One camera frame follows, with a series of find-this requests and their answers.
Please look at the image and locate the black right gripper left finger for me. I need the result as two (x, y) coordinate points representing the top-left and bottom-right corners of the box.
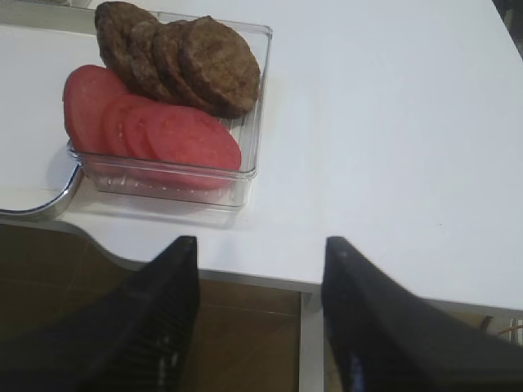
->
(1, 236), (200, 391)

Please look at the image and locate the leftmost red tomato slice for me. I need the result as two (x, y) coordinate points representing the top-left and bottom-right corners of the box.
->
(62, 65), (128, 154)

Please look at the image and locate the rightmost brown meat patty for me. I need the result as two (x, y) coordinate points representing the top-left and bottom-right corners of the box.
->
(178, 16), (261, 118)

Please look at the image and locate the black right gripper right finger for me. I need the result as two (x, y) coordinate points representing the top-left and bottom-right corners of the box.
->
(321, 237), (522, 391)

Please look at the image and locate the clear bin with patties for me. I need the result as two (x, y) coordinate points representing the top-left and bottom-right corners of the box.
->
(67, 20), (273, 210)

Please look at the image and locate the red tomato slice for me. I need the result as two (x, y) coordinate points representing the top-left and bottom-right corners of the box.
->
(101, 94), (154, 159)
(123, 104), (168, 161)
(144, 106), (242, 172)
(62, 65), (128, 154)

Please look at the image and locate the large white serving tray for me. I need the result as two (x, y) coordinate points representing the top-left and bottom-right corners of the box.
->
(1, 1), (100, 222)

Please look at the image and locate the brown meat patty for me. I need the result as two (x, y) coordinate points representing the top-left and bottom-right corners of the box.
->
(94, 1), (162, 100)
(178, 16), (261, 118)
(152, 20), (215, 114)
(128, 19), (180, 105)

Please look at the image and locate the front red tomato slice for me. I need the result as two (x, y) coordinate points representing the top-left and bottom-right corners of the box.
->
(144, 106), (242, 172)

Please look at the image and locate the leftmost brown meat patty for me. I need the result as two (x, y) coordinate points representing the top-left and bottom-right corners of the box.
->
(94, 1), (162, 100)

